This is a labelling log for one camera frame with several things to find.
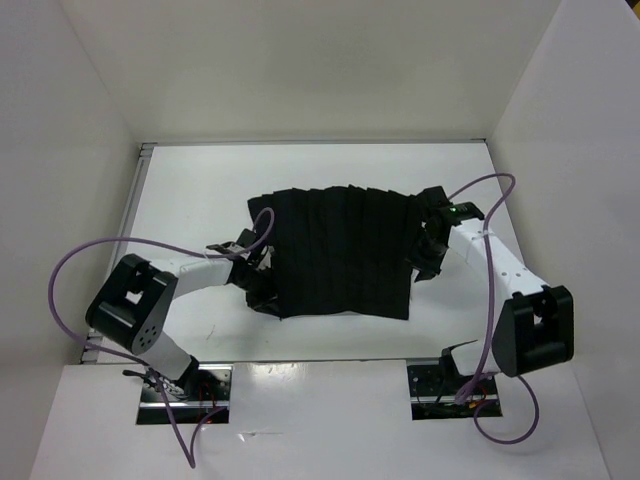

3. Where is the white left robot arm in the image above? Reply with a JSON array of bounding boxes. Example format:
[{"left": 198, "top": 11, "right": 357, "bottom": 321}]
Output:
[{"left": 85, "top": 254, "right": 279, "bottom": 400}]

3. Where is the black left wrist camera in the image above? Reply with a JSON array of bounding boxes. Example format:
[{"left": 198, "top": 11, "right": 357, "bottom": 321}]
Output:
[{"left": 204, "top": 229, "right": 259, "bottom": 259}]

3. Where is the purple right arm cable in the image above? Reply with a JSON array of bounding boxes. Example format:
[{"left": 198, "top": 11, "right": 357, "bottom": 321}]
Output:
[{"left": 447, "top": 172, "right": 541, "bottom": 445}]

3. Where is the black pleated skirt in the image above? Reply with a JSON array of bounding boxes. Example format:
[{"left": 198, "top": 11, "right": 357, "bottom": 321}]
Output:
[{"left": 247, "top": 186, "right": 421, "bottom": 320}]

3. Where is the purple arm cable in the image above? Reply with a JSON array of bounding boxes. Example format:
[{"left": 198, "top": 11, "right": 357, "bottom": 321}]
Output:
[
  {"left": 47, "top": 207, "right": 276, "bottom": 469},
  {"left": 447, "top": 172, "right": 541, "bottom": 445}
]

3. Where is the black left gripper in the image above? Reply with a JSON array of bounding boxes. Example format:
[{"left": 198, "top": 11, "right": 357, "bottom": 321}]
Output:
[{"left": 234, "top": 265, "right": 284, "bottom": 318}]

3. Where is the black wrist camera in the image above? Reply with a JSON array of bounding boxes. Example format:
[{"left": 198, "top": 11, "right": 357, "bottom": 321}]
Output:
[
  {"left": 204, "top": 229, "right": 259, "bottom": 259},
  {"left": 416, "top": 186, "right": 485, "bottom": 226}
]

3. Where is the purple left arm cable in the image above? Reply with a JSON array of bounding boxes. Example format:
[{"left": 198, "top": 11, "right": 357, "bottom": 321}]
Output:
[{"left": 47, "top": 207, "right": 276, "bottom": 469}]

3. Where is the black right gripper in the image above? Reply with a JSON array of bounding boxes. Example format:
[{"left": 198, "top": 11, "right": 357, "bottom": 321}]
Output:
[{"left": 401, "top": 225, "right": 447, "bottom": 282}]

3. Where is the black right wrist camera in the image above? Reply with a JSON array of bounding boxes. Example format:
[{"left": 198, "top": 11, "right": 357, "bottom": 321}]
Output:
[{"left": 416, "top": 186, "right": 485, "bottom": 226}]

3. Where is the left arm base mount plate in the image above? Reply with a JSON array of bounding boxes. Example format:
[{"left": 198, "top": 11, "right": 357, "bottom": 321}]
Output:
[{"left": 136, "top": 364, "right": 233, "bottom": 426}]

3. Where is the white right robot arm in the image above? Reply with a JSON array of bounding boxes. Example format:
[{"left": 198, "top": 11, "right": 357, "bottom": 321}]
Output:
[{"left": 407, "top": 219, "right": 575, "bottom": 393}]

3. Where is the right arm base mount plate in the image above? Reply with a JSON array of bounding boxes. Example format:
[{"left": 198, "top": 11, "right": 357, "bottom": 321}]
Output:
[{"left": 406, "top": 360, "right": 502, "bottom": 421}]

